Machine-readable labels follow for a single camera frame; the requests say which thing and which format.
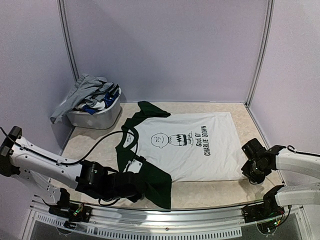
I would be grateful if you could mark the right aluminium corner post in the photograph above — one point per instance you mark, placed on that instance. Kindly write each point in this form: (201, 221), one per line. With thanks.
(262, 52)

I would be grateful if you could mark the white and green raglan shirt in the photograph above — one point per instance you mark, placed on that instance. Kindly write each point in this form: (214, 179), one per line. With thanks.
(186, 147)

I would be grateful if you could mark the white plastic laundry basket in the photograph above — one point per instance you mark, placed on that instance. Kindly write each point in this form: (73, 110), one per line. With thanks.
(101, 120)

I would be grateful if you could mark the blue plaid garment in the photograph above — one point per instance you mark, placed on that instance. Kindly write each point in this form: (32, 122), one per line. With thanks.
(106, 103)

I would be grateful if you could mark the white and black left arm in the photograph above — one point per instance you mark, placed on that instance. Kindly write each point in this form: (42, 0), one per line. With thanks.
(36, 167)

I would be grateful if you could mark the left aluminium corner post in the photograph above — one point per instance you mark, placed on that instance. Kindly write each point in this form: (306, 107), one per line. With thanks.
(62, 10)

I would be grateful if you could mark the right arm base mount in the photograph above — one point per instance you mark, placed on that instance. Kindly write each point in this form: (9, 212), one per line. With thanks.
(268, 216)

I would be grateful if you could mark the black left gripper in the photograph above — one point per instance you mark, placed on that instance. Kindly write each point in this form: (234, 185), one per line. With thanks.
(134, 199)

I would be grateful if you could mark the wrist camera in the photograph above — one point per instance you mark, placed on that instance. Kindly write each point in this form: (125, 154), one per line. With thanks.
(135, 165)
(253, 148)

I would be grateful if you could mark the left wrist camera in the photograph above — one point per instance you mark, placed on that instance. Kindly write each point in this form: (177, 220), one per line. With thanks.
(135, 165)

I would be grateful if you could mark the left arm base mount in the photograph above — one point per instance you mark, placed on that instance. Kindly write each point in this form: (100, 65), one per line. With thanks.
(73, 213)

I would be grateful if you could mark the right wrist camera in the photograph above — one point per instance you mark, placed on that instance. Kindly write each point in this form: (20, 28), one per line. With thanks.
(253, 148)

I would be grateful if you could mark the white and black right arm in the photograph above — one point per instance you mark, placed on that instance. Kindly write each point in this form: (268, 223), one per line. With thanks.
(299, 170)

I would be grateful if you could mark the aluminium corner post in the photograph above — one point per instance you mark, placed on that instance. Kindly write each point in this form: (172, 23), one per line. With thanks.
(62, 10)
(262, 52)

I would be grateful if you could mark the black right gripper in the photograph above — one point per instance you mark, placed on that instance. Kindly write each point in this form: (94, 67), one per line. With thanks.
(249, 175)

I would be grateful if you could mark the grey garment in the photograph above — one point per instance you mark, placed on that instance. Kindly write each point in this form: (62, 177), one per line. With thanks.
(87, 90)

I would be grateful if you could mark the aluminium front rail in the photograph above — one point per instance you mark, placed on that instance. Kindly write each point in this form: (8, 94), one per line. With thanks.
(114, 223)

